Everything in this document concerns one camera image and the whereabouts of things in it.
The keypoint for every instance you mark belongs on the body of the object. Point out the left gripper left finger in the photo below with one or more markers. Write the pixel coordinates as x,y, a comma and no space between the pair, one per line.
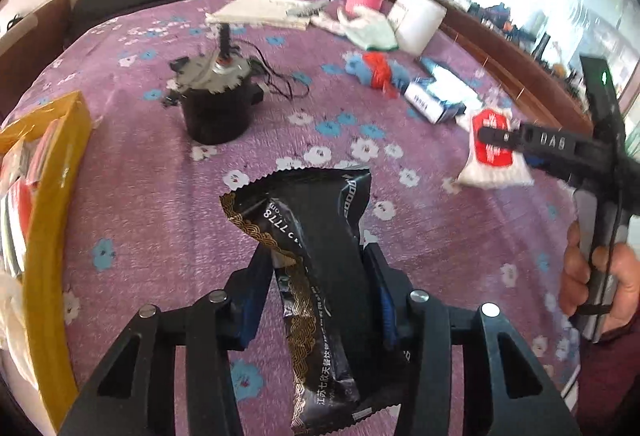
223,321

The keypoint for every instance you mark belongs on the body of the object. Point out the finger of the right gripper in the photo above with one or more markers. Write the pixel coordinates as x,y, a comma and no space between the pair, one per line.
499,138

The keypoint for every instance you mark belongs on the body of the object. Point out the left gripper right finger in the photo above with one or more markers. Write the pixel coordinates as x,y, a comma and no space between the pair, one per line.
415,330

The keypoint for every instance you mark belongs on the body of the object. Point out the red label tissue pack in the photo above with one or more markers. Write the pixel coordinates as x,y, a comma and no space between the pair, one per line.
490,167

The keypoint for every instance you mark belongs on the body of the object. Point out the black snack packet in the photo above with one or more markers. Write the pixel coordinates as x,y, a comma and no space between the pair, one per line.
309,218

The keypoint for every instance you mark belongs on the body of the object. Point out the blue red sock bundle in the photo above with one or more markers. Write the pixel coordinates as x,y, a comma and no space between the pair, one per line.
378,72

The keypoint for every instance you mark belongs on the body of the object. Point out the cream white towel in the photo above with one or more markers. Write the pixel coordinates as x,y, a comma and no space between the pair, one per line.
14,338

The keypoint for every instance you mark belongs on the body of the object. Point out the maroon sleeve forearm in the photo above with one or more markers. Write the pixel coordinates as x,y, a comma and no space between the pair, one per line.
608,398

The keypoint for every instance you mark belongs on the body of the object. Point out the blue white cigarette box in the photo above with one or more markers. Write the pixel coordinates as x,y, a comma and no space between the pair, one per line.
439,95

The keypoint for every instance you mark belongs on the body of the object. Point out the white green gloves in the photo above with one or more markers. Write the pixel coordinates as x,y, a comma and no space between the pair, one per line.
367,29

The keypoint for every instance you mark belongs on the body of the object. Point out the purple floral tablecloth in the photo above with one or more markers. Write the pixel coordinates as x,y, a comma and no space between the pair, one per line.
156,217

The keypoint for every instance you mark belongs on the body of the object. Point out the black cylindrical motor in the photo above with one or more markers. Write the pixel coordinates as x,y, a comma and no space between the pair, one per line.
216,92

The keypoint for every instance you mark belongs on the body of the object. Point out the striped sponge pack near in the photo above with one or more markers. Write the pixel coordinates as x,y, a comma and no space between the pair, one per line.
21,172

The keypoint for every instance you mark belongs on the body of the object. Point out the yellow cardboard tray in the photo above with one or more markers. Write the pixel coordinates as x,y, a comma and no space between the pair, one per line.
43,277

